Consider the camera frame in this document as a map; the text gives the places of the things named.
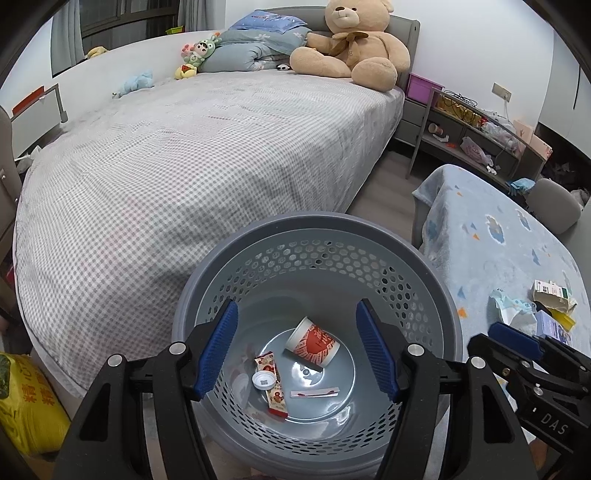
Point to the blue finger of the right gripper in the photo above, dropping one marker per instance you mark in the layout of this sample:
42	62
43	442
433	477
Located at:
526	346

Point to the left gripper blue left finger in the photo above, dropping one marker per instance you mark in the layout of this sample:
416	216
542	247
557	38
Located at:
215	347

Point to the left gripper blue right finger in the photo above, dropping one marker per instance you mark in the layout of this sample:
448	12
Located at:
381	361

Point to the blue wet wipes packet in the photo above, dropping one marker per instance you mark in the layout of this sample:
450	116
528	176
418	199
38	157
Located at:
516	313

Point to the purple cardboard box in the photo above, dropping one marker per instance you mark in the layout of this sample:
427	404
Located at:
548	326

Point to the white plastic lid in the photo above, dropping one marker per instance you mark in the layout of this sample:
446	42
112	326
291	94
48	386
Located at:
264	380

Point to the white green medicine box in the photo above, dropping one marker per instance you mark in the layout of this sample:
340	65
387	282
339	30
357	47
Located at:
553	296

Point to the yellow plastic lid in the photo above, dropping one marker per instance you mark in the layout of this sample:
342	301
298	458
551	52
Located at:
563	319

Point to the red snack wrapper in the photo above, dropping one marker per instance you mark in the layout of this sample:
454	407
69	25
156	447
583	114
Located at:
275	397

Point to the red white paper cup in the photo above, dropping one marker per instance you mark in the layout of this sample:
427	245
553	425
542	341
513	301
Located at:
312	344

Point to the red white straw wrapper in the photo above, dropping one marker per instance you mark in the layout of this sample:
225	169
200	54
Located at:
315	393

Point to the grey perforated trash basket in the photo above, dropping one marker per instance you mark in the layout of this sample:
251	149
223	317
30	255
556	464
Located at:
314	265

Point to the blue patterned table blanket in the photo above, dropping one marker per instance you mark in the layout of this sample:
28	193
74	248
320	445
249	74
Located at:
480	240

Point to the grey office chair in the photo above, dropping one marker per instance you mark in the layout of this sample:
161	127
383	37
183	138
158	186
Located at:
553	206

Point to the grey checkered bed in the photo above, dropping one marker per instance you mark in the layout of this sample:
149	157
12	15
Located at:
117	212

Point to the pink plastic bag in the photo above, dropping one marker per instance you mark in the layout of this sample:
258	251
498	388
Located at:
475	152

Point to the yellow plastic bag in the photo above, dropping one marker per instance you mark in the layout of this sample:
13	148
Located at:
31	414

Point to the grey shelf unit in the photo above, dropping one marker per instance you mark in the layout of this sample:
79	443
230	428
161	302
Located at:
441	134

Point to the grey bedside drawer cabinet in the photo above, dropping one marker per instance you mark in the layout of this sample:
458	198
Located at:
411	122

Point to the yellow gold patterned box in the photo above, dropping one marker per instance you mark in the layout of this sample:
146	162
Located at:
459	111

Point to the purple storage box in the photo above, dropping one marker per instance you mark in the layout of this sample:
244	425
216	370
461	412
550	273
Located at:
419	88

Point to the small light blue plush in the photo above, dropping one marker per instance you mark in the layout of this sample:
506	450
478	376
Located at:
138	82

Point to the green hooded plush doll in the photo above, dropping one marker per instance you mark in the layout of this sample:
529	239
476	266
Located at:
194	55

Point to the light blue folded quilt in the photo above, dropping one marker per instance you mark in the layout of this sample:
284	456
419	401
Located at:
254	50

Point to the small yellow plush toy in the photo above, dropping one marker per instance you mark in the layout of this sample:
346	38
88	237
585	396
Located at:
95	51

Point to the large tan teddy bear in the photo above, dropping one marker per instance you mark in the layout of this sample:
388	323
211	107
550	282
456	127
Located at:
360	47

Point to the blue patterned pillow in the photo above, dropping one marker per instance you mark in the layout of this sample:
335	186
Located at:
268	21

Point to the grey curtain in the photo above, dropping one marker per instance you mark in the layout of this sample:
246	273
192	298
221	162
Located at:
66	48

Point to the white wall socket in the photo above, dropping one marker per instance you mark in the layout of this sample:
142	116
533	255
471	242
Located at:
502	92

